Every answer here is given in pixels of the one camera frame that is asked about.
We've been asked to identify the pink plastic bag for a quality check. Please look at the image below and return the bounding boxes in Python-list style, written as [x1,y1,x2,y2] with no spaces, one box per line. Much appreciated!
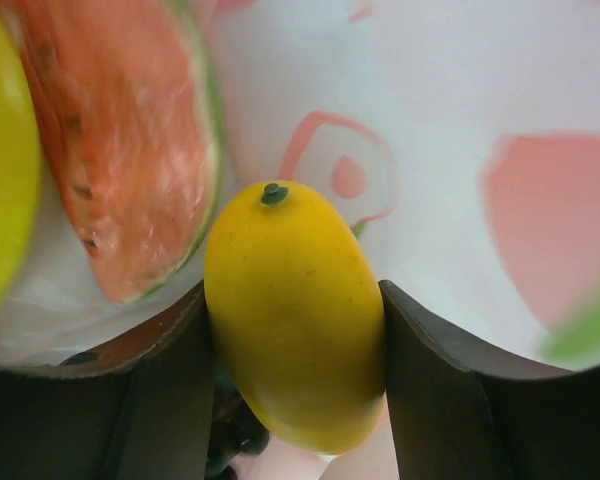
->
[0,0,600,480]

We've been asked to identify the red orange fake mango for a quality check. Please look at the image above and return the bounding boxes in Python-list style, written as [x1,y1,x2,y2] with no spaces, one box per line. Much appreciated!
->
[0,20,42,298]

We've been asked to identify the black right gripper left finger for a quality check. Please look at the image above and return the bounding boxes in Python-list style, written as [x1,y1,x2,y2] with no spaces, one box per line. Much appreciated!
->
[0,286,215,479]

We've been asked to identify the fake watermelon slice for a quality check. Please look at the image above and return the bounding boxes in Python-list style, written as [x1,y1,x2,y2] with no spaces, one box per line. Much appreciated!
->
[0,1,225,304]

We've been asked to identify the yellow fake mango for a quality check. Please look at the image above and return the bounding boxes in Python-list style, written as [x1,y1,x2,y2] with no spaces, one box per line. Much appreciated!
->
[204,180,386,455]

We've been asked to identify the black fake grapes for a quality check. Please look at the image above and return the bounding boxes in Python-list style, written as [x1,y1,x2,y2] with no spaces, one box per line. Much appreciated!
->
[204,373,270,479]

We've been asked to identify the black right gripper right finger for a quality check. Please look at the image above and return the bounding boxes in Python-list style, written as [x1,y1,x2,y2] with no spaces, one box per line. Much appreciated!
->
[380,280,600,479]

